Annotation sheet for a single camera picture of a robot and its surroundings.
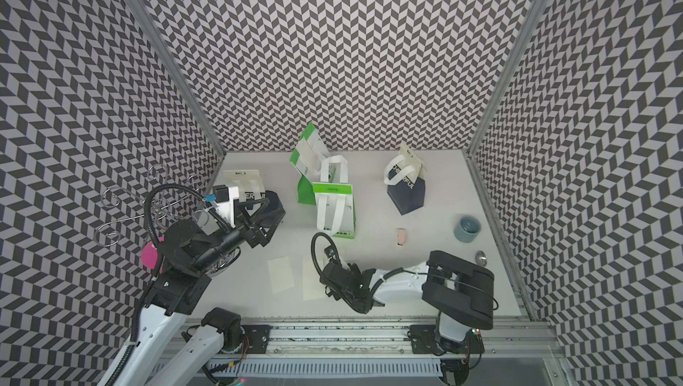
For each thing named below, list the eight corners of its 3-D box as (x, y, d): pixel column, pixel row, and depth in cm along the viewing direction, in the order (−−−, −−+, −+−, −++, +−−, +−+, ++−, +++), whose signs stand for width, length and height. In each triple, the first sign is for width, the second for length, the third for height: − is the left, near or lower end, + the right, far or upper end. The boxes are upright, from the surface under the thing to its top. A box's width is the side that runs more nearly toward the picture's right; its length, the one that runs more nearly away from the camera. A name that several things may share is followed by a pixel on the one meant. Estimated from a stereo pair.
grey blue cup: (457, 244, 94) (463, 235, 88) (452, 225, 98) (457, 215, 93) (477, 244, 94) (485, 235, 88) (471, 225, 98) (478, 215, 93)
